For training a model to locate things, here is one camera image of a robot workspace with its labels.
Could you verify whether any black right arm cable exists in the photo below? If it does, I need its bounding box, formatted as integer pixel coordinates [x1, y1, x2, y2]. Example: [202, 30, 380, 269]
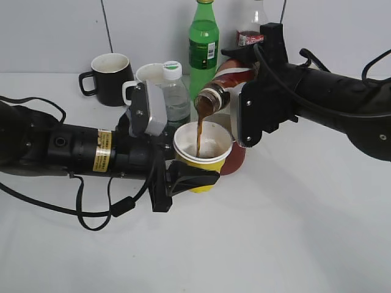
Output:
[253, 42, 391, 118]

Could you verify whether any white ceramic mug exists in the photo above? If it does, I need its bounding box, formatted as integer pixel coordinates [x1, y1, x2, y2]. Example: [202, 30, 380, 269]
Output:
[122, 63, 164, 106]

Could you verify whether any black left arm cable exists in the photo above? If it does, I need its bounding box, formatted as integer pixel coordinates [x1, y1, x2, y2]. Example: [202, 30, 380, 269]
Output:
[0, 96, 167, 232]

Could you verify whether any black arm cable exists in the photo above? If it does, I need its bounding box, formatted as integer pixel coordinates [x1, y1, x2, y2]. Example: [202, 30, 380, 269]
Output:
[253, 42, 391, 118]
[0, 96, 167, 232]

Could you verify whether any red ceramic mug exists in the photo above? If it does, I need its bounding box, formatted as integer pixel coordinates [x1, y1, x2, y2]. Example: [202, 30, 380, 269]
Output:
[213, 114, 247, 176]

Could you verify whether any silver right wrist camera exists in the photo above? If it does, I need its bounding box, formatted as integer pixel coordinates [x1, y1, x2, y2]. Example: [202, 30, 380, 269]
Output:
[229, 82, 262, 148]

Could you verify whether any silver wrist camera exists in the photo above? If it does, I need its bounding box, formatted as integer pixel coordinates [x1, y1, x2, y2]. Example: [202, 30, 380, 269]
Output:
[229, 82, 262, 148]
[126, 79, 169, 137]

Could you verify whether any green soda bottle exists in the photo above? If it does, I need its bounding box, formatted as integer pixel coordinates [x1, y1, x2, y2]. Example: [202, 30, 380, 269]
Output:
[189, 1, 219, 99]

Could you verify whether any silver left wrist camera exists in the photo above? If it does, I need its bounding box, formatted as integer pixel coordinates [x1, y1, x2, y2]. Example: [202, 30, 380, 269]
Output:
[126, 79, 169, 137]

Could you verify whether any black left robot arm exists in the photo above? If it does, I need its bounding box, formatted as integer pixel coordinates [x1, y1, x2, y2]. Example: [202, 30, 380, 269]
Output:
[1, 103, 220, 212]

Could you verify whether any brown Nescafe coffee bottle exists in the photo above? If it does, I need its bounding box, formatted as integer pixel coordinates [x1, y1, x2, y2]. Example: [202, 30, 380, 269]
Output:
[194, 59, 258, 119]

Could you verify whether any black ceramic mug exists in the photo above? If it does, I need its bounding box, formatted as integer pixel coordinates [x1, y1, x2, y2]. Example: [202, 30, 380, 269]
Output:
[78, 53, 134, 107]

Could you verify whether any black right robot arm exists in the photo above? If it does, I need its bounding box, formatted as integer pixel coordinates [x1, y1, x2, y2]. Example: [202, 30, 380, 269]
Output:
[222, 23, 390, 161]

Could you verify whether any clear water bottle green label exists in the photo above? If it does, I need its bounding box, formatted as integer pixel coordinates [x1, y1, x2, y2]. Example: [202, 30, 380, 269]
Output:
[162, 60, 191, 131]

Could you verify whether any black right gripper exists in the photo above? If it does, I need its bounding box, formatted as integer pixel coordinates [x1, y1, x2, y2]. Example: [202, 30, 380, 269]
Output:
[221, 23, 298, 134]

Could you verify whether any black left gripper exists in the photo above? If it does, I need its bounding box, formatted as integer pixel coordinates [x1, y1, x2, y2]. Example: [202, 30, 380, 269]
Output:
[115, 112, 221, 214]

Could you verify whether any cola bottle red label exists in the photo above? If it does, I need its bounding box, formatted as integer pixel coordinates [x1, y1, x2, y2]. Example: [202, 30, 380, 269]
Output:
[235, 0, 268, 47]

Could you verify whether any yellow paper cup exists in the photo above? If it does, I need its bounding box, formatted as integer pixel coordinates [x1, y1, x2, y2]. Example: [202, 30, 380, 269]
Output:
[172, 121, 233, 194]

